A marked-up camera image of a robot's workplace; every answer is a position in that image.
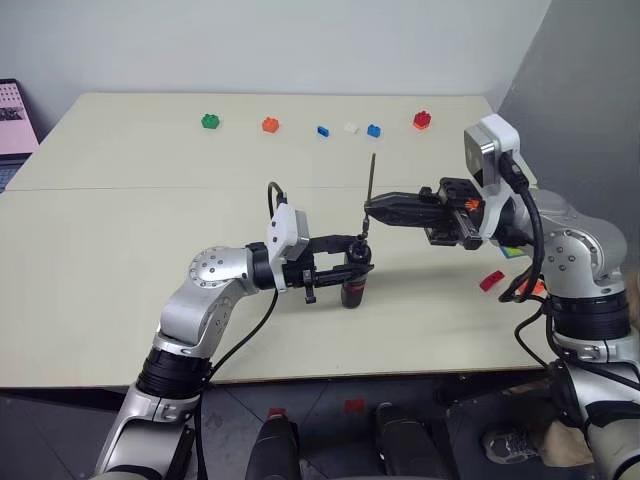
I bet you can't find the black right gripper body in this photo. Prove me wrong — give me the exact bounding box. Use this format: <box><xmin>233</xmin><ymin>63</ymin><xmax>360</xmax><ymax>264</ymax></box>
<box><xmin>418</xmin><ymin>176</ymin><xmax>485</xmax><ymax>251</ymax></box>

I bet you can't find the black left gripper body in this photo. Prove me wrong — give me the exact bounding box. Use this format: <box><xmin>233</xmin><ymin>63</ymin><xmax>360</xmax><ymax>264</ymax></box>
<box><xmin>279</xmin><ymin>238</ymin><xmax>322</xmax><ymax>306</ymax></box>

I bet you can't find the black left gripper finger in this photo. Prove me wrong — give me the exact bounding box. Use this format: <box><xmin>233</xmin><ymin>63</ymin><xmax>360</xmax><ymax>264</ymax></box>
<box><xmin>314</xmin><ymin>262</ymin><xmax>376</xmax><ymax>288</ymax></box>
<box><xmin>310</xmin><ymin>233</ymin><xmax>360</xmax><ymax>254</ymax></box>

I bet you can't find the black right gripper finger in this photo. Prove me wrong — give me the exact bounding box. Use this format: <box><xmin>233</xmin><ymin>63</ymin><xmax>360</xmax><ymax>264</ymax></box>
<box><xmin>366</xmin><ymin>206</ymin><xmax>455</xmax><ymax>228</ymax></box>
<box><xmin>363</xmin><ymin>192</ymin><xmax>437</xmax><ymax>211</ymax></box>

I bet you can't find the black and red electric screwdriver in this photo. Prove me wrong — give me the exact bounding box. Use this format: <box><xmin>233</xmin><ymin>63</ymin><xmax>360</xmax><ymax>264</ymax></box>
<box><xmin>341</xmin><ymin>238</ymin><xmax>375</xmax><ymax>309</ymax></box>

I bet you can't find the thin metal screwdriver bit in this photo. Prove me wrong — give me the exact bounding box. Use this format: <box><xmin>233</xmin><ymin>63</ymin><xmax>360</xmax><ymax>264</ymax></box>
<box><xmin>360</xmin><ymin>151</ymin><xmax>378</xmax><ymax>241</ymax></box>

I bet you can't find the red narrow toy brick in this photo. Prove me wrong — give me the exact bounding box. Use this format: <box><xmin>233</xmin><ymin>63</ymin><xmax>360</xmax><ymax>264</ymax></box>
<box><xmin>478</xmin><ymin>269</ymin><xmax>507</xmax><ymax>293</ymax></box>

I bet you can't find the dark rounded shape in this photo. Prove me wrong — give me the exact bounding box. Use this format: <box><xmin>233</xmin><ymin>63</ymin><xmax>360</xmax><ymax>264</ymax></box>
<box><xmin>243</xmin><ymin>415</ymin><xmax>302</xmax><ymax>480</ymax></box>
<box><xmin>373</xmin><ymin>401</ymin><xmax>452</xmax><ymax>480</ymax></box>

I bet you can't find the person's dark sneaker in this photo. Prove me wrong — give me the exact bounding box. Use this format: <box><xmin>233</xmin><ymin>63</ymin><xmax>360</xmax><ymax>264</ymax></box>
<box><xmin>481</xmin><ymin>428</ymin><xmax>542</xmax><ymax>465</ymax></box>

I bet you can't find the person's tan trouser leg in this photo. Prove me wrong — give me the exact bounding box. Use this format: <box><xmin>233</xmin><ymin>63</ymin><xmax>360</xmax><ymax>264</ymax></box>
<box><xmin>537</xmin><ymin>418</ymin><xmax>597</xmax><ymax>469</ymax></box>

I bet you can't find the open laptop with pink screen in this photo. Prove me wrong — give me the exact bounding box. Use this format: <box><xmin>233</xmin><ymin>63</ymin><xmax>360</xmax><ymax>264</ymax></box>
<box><xmin>0</xmin><ymin>78</ymin><xmax>41</xmax><ymax>194</ymax></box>

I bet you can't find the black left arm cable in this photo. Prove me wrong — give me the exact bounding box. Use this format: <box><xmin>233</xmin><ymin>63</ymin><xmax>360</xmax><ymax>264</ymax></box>
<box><xmin>196</xmin><ymin>180</ymin><xmax>293</xmax><ymax>480</ymax></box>

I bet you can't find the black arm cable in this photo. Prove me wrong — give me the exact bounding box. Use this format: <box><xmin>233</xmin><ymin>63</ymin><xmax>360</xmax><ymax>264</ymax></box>
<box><xmin>498</xmin><ymin>149</ymin><xmax>640</xmax><ymax>399</ymax></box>
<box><xmin>196</xmin><ymin>180</ymin><xmax>293</xmax><ymax>480</ymax></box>

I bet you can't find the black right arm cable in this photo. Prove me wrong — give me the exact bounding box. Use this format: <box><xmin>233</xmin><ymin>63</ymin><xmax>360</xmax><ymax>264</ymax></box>
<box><xmin>498</xmin><ymin>149</ymin><xmax>640</xmax><ymax>399</ymax></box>

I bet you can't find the black table leg frame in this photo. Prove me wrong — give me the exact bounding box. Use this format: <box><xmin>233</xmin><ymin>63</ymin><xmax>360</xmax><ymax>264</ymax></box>
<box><xmin>432</xmin><ymin>370</ymin><xmax>554</xmax><ymax>409</ymax></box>
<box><xmin>0</xmin><ymin>385</ymin><xmax>132</xmax><ymax>402</ymax></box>

